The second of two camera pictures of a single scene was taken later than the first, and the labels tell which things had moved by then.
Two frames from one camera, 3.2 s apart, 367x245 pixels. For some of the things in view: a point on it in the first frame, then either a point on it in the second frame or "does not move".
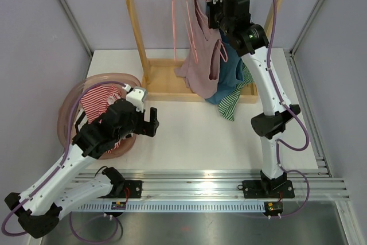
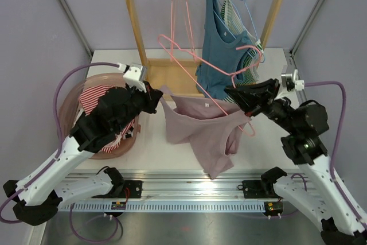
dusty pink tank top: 200,69 to 214,128
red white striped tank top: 97,100 does not move
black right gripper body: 214,10 to 278,110
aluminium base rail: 203,184 does not move
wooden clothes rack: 161,82 does not move
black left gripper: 146,128 to 155,95
